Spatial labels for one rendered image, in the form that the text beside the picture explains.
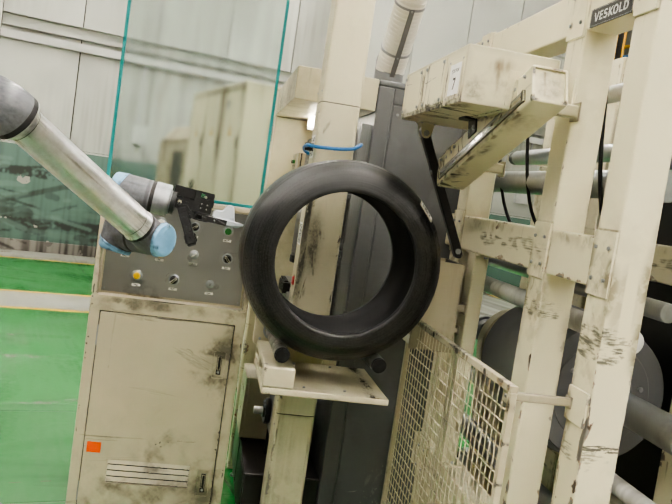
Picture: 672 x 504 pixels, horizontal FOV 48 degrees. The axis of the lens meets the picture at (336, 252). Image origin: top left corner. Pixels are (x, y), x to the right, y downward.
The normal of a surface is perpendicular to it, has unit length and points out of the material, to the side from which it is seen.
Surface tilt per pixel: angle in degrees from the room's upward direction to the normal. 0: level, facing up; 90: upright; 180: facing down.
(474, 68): 90
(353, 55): 90
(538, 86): 72
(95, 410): 90
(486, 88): 90
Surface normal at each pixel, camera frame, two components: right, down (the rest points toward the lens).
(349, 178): 0.16, -0.09
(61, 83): 0.40, 0.13
